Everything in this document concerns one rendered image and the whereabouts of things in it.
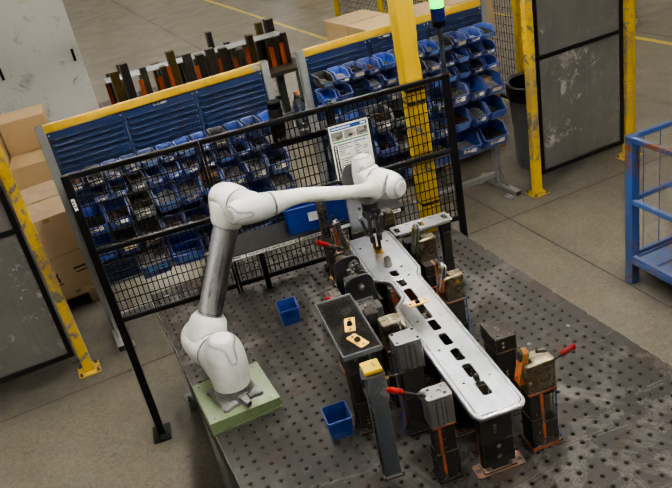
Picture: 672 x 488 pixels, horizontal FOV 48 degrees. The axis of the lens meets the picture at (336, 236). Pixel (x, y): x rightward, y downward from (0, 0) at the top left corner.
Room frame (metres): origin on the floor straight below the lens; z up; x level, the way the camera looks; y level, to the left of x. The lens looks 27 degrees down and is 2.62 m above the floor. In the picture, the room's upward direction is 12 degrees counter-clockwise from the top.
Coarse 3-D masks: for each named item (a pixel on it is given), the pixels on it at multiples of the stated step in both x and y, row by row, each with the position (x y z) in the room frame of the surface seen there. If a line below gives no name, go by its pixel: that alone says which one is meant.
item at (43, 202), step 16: (32, 192) 5.44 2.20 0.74; (48, 192) 5.37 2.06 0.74; (32, 208) 5.10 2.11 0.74; (48, 208) 5.04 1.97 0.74; (48, 224) 4.85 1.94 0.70; (64, 224) 4.89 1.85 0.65; (48, 240) 4.83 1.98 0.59; (64, 240) 4.87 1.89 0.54; (48, 256) 4.82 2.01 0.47; (64, 256) 4.86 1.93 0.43; (80, 256) 4.91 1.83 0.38; (64, 272) 4.84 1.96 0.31; (80, 272) 4.89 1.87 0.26; (64, 288) 4.83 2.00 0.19; (80, 288) 4.87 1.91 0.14
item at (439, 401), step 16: (432, 400) 1.82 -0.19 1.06; (448, 400) 1.83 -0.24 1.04; (432, 416) 1.82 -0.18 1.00; (448, 416) 1.83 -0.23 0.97; (432, 432) 1.85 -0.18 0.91; (448, 432) 1.84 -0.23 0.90; (432, 448) 1.87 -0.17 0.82; (448, 448) 1.84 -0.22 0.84; (448, 464) 1.83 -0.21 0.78; (448, 480) 1.82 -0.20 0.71
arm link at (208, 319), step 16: (224, 192) 2.73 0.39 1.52; (224, 208) 2.69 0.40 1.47; (224, 224) 2.70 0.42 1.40; (224, 240) 2.70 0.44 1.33; (208, 256) 2.71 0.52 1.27; (224, 256) 2.68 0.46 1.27; (208, 272) 2.68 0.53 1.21; (224, 272) 2.67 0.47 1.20; (208, 288) 2.65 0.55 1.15; (224, 288) 2.67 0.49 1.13; (208, 304) 2.63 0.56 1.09; (192, 320) 2.62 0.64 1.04; (208, 320) 2.60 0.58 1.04; (224, 320) 2.64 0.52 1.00; (192, 336) 2.59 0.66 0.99; (208, 336) 2.56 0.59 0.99; (192, 352) 2.55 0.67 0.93
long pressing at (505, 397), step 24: (360, 240) 3.09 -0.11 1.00; (384, 240) 3.04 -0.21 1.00; (360, 264) 2.86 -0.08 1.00; (408, 264) 2.78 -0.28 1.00; (408, 288) 2.59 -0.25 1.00; (408, 312) 2.42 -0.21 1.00; (432, 312) 2.39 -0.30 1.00; (432, 336) 2.23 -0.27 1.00; (456, 336) 2.20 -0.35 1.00; (432, 360) 2.09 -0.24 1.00; (456, 360) 2.07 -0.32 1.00; (480, 360) 2.04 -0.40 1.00; (456, 384) 1.95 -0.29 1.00; (504, 384) 1.90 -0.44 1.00; (480, 408) 1.81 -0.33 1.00; (504, 408) 1.79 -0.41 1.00
